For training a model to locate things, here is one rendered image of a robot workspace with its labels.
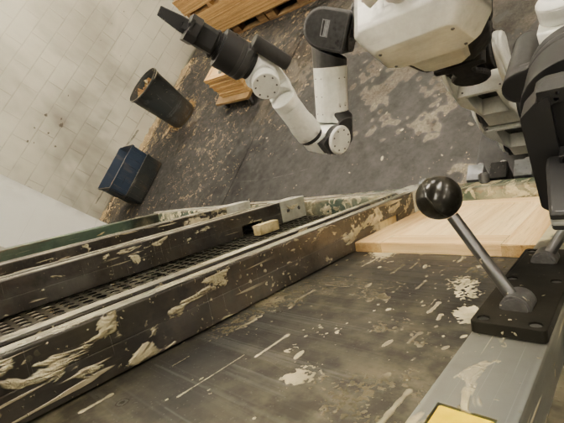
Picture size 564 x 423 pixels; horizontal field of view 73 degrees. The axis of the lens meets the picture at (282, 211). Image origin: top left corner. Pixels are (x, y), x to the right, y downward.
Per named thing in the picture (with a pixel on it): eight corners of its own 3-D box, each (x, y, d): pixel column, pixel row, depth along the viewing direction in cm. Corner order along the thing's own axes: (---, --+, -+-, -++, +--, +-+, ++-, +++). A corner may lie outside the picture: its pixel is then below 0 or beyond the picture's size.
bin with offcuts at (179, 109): (202, 97, 496) (160, 63, 455) (185, 131, 483) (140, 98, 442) (183, 102, 534) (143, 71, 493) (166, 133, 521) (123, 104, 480)
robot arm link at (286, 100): (244, 62, 94) (275, 101, 102) (245, 78, 87) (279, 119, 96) (265, 46, 92) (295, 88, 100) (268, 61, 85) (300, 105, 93)
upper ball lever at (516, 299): (556, 299, 30) (451, 164, 33) (546, 318, 27) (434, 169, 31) (510, 315, 33) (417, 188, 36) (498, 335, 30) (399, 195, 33)
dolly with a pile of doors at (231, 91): (275, 65, 402) (249, 37, 376) (256, 106, 389) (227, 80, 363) (241, 75, 447) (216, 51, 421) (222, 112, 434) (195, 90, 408)
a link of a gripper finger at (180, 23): (161, 2, 79) (190, 20, 81) (155, 18, 79) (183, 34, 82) (162, 2, 77) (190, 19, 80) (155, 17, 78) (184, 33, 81)
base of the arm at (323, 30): (323, 57, 110) (317, 13, 106) (368, 49, 104) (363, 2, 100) (306, 60, 97) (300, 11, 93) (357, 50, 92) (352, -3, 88)
